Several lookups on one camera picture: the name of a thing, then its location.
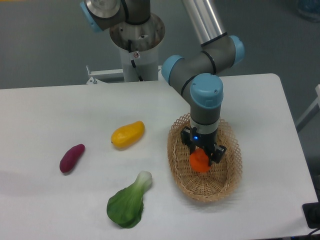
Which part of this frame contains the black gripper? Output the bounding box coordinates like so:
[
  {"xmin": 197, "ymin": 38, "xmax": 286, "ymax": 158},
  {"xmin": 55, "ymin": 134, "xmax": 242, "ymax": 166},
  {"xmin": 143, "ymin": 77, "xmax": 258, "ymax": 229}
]
[{"xmin": 180, "ymin": 126, "xmax": 227, "ymax": 167}]

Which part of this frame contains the orange fruit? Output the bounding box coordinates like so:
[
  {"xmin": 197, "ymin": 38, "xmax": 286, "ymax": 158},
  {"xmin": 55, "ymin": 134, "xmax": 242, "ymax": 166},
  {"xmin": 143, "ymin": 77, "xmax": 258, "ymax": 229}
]
[{"xmin": 189, "ymin": 148, "xmax": 211, "ymax": 173}]

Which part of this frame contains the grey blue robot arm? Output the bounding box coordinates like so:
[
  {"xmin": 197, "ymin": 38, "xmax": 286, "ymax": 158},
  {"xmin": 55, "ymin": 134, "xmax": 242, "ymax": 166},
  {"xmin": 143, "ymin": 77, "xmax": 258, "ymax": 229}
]
[{"xmin": 80, "ymin": 0, "xmax": 245, "ymax": 165}]

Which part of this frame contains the woven wicker basket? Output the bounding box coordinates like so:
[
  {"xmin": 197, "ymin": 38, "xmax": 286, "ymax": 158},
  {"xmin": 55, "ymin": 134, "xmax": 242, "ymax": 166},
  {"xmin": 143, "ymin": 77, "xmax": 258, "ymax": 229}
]
[{"xmin": 167, "ymin": 113, "xmax": 242, "ymax": 203}]

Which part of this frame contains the yellow mango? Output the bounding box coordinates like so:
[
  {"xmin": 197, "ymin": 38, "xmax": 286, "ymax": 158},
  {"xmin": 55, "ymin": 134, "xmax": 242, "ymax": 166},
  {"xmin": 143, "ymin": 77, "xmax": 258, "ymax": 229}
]
[{"xmin": 110, "ymin": 121, "xmax": 145, "ymax": 149}]

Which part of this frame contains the green bok choy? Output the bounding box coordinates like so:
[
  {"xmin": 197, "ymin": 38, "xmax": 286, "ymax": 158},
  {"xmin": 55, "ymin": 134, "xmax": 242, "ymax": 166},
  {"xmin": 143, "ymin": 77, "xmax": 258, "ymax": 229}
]
[{"xmin": 106, "ymin": 170, "xmax": 153, "ymax": 229}]

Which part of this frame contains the black device at table edge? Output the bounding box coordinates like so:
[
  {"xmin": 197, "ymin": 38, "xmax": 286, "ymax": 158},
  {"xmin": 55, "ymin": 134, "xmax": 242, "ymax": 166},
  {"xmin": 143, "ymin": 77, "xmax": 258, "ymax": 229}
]
[{"xmin": 302, "ymin": 202, "xmax": 320, "ymax": 229}]

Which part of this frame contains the purple sweet potato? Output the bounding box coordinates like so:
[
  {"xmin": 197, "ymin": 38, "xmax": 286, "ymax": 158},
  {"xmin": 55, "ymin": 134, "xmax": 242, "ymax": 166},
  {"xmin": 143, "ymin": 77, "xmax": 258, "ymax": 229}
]
[{"xmin": 59, "ymin": 144, "xmax": 85, "ymax": 174}]

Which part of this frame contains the blue object top right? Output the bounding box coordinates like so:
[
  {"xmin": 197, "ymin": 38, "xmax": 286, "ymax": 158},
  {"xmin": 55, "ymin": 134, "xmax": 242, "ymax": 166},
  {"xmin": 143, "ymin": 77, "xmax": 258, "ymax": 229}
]
[{"xmin": 295, "ymin": 0, "xmax": 320, "ymax": 23}]

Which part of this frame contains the white metal frame right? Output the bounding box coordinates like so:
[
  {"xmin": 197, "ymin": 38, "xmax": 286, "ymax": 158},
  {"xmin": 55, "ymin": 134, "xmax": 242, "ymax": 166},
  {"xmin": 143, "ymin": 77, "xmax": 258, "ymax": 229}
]
[{"xmin": 295, "ymin": 84, "xmax": 320, "ymax": 133}]

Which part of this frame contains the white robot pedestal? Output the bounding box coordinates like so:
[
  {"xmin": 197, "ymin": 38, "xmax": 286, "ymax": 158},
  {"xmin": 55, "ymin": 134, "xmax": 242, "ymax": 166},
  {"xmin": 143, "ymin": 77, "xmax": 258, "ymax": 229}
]
[{"xmin": 85, "ymin": 13, "xmax": 166, "ymax": 85}]

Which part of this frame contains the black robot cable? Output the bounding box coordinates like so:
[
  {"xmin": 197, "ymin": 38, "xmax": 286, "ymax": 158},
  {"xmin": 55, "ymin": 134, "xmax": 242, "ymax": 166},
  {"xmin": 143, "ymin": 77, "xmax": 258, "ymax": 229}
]
[{"xmin": 127, "ymin": 39, "xmax": 145, "ymax": 82}]

